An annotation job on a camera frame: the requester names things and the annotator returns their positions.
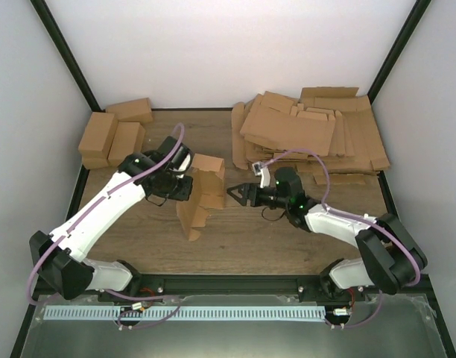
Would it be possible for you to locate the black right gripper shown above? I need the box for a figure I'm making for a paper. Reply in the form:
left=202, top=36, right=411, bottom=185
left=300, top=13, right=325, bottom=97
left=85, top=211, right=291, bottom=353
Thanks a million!
left=227, top=183, right=290, bottom=210

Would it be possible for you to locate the brown cardboard box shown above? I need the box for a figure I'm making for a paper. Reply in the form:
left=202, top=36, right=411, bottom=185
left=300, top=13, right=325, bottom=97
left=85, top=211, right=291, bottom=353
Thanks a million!
left=176, top=154, right=225, bottom=241

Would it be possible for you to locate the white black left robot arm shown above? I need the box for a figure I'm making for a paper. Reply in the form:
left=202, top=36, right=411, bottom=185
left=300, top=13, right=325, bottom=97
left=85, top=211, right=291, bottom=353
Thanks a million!
left=29, top=136, right=194, bottom=301

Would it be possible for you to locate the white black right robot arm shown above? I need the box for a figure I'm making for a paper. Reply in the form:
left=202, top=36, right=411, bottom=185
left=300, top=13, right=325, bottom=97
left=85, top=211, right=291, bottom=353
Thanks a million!
left=227, top=164, right=428, bottom=301

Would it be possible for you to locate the folded cardboard box middle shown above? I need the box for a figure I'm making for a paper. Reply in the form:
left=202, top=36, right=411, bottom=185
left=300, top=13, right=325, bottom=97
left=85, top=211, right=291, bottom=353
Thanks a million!
left=108, top=122, right=145, bottom=167

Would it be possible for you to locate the folded cardboard box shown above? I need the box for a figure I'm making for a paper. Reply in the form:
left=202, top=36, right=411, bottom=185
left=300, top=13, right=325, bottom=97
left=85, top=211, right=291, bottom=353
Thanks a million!
left=108, top=122, right=145, bottom=167
left=78, top=112, right=118, bottom=158
left=105, top=98, right=153, bottom=124

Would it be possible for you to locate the folded cardboard box back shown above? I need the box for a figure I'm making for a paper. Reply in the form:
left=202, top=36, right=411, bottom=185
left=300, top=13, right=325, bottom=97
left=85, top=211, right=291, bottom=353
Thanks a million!
left=105, top=98, right=153, bottom=124

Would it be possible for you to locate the folded cardboard box left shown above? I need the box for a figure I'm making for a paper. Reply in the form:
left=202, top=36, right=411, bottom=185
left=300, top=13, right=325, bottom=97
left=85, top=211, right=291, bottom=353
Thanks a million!
left=78, top=112, right=118, bottom=158

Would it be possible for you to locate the stack of flat cardboard blanks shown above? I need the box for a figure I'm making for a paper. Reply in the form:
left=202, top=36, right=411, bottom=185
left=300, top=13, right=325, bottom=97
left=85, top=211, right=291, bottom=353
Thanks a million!
left=231, top=87, right=390, bottom=175

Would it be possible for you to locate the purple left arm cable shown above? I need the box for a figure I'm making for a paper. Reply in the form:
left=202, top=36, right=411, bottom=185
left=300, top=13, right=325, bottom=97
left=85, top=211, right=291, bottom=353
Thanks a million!
left=26, top=122, right=187, bottom=331

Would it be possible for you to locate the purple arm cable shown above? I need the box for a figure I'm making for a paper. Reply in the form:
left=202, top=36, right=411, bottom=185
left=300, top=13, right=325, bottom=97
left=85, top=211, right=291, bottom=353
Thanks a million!
left=265, top=148, right=422, bottom=331
left=26, top=122, right=187, bottom=331

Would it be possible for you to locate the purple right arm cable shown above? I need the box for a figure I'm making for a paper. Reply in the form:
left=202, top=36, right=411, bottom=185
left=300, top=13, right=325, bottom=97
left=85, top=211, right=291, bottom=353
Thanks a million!
left=265, top=148, right=422, bottom=331

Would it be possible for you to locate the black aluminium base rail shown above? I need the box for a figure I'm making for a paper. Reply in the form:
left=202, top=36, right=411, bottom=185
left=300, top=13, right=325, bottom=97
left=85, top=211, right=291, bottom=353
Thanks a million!
left=37, top=274, right=430, bottom=303

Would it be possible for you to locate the light blue slotted cable duct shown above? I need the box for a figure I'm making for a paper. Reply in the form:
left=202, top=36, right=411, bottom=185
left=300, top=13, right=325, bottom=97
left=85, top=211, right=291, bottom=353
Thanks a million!
left=43, top=305, right=326, bottom=322

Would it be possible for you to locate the black left frame post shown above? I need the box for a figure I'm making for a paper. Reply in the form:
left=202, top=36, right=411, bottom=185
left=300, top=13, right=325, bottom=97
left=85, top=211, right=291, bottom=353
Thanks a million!
left=30, top=0, right=103, bottom=112

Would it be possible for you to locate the black frame post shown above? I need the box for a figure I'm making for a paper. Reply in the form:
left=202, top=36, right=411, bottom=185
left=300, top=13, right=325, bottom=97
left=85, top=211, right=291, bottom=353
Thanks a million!
left=30, top=0, right=103, bottom=112
left=367, top=0, right=431, bottom=104

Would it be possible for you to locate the black right frame post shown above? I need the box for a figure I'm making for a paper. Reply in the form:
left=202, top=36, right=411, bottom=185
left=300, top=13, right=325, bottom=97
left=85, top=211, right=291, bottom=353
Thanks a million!
left=367, top=0, right=431, bottom=104

